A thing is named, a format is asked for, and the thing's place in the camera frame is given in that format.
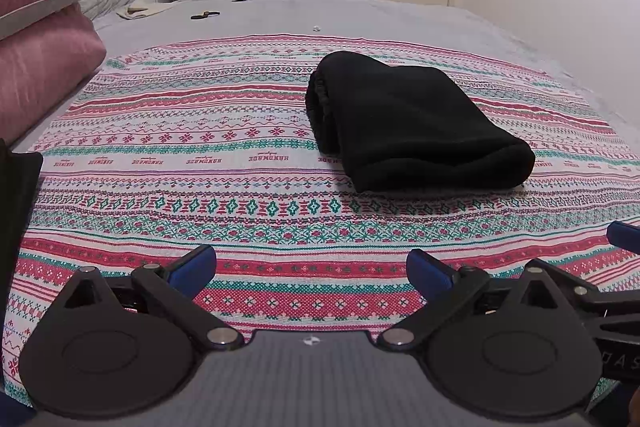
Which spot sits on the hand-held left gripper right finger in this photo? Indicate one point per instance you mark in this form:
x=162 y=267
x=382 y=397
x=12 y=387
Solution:
x=425 y=267

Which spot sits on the person's blue clothing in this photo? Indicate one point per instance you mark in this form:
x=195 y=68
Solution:
x=7 y=412

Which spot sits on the small black item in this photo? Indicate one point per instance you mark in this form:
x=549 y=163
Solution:
x=205 y=14

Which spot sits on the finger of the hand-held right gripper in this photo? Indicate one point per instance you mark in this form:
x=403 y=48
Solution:
x=615 y=302
x=622 y=237

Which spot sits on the black pants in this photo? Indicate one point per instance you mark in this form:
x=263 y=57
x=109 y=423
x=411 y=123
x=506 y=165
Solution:
x=415 y=122

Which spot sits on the grey bed blanket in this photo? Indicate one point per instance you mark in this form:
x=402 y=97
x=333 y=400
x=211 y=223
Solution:
x=400 y=17

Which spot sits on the patterned knit blanket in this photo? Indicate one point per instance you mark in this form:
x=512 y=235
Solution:
x=200 y=157

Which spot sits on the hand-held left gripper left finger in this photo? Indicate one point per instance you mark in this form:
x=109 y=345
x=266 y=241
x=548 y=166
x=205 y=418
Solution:
x=200 y=267

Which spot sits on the beige cloth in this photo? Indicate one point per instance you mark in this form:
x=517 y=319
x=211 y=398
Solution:
x=145 y=9

